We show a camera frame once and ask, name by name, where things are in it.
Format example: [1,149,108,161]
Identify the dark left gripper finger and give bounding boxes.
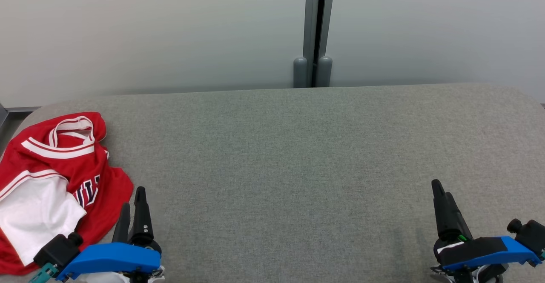
[112,203,132,244]
[127,186,155,245]

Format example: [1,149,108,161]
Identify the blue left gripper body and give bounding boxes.
[56,240,164,282]

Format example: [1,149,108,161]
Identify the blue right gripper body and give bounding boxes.
[433,234,542,283]

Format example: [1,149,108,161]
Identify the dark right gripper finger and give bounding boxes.
[445,192,473,241]
[431,179,453,240]

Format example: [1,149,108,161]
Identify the red and white jersey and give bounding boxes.
[0,112,134,275]

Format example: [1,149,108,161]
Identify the teal cable connector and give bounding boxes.
[29,263,59,283]

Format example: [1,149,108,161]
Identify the grey metal partition post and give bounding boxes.
[293,0,336,89]

